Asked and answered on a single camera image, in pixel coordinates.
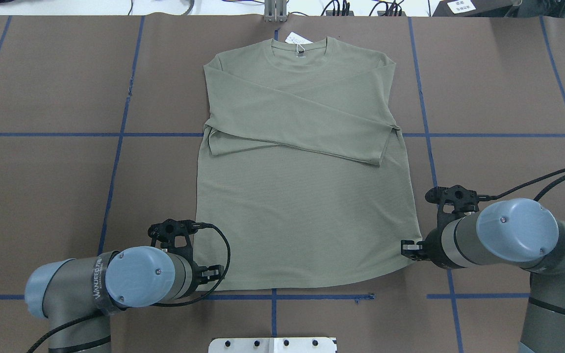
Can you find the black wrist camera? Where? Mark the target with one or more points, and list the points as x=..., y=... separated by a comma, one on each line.
x=463, y=200
x=167, y=232

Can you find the olive green long-sleeve shirt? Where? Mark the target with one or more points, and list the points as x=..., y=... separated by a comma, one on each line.
x=303, y=166

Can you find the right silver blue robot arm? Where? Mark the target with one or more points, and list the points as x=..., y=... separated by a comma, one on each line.
x=519, y=232

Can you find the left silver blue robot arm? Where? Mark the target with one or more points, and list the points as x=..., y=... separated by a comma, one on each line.
x=79, y=296

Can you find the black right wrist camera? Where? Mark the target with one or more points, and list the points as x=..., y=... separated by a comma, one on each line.
x=463, y=200

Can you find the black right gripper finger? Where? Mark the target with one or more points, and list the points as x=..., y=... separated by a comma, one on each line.
x=411, y=249

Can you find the silver base mounting plate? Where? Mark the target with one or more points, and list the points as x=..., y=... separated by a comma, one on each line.
x=274, y=345

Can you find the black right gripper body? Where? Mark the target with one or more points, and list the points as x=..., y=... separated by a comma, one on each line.
x=431, y=248

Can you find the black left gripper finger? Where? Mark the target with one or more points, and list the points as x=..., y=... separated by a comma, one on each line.
x=215, y=272

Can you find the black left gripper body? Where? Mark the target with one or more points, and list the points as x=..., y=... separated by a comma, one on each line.
x=200, y=273

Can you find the aluminium frame post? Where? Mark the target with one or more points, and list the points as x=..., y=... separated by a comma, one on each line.
x=275, y=11

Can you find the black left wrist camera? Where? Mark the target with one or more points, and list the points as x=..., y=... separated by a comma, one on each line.
x=167, y=232

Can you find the white paper price tag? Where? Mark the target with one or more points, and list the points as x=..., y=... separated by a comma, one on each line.
x=296, y=39

